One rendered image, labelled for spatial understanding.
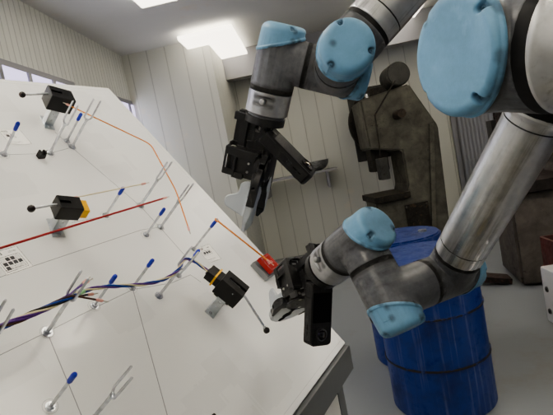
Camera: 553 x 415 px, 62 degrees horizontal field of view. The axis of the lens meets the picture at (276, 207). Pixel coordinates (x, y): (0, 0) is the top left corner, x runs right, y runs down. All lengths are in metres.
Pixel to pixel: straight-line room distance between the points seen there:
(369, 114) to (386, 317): 5.16
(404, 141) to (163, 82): 2.96
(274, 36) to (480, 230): 0.43
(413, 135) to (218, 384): 5.22
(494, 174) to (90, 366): 0.65
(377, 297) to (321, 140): 6.12
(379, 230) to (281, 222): 6.15
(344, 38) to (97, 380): 0.62
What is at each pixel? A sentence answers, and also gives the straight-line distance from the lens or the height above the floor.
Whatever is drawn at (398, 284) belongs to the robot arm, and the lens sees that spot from 0.72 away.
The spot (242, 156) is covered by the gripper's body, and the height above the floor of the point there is 1.38.
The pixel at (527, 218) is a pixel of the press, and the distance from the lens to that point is 4.21.
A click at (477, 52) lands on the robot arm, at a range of 0.45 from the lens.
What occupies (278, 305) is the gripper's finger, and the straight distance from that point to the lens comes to 0.89.
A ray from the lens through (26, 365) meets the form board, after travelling 0.79.
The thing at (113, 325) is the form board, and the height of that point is 1.14.
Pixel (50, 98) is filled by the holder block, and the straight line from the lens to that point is 1.18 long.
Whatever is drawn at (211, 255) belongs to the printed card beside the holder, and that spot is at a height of 1.17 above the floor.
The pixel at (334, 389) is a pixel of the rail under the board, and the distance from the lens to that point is 1.17.
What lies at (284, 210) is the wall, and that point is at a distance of 6.83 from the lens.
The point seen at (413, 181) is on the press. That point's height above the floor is 0.85.
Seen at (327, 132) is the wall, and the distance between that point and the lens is 6.79.
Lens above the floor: 1.35
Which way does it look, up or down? 5 degrees down
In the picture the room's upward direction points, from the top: 11 degrees counter-clockwise
